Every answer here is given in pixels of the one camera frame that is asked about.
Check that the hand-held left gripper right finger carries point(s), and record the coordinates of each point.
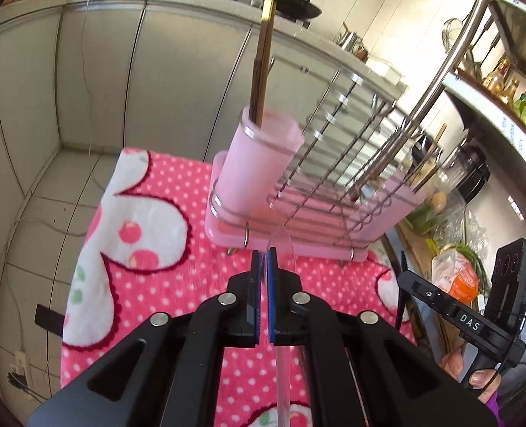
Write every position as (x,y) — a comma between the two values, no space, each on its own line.
(271,293)

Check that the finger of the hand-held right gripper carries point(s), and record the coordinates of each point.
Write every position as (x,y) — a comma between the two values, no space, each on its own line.
(400,307)

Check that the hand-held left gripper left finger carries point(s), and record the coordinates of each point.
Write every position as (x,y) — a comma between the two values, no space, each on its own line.
(256,293)

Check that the clear plastic spoon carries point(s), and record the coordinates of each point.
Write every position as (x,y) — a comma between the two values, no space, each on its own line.
(283,249)

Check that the brown chopstick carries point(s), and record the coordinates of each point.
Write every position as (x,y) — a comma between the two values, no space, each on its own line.
(267,71)

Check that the light wooden chopstick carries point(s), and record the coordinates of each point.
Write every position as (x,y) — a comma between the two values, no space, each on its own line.
(267,9)

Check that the person's right hand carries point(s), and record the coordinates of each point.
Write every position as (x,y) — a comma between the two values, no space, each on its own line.
(483,380)

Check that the orange food packet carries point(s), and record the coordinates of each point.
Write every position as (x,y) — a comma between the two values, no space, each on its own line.
(461,280)

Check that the green onions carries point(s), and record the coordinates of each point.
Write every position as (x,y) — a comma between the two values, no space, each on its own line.
(476,260)

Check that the clear plastic bag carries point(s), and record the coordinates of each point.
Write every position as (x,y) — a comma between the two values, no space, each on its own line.
(476,231)

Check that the pink polka dot blanket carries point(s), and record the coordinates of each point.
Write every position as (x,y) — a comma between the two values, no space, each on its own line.
(165,320)

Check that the glass jar with vegetables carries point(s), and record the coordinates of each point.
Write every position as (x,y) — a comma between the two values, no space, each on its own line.
(436,213)

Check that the black blender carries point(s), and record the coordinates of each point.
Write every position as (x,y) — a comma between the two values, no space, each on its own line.
(472,173)

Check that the metal kitchen shelf rack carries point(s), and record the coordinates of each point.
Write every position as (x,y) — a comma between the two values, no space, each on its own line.
(490,118)

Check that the black flat board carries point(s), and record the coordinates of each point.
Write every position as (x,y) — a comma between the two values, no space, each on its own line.
(49,319)

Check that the amber glass bottle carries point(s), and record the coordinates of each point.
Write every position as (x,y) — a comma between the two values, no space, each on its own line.
(496,78)
(511,91)

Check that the white rectangular container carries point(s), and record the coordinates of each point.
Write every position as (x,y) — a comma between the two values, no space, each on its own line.
(387,73)

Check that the white power strip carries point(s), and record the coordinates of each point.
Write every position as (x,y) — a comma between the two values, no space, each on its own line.
(20,367)

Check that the metal kettle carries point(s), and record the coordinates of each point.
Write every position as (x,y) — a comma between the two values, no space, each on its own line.
(352,44)

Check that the grey kitchen counter cabinets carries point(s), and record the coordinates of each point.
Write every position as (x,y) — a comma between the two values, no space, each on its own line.
(111,75)

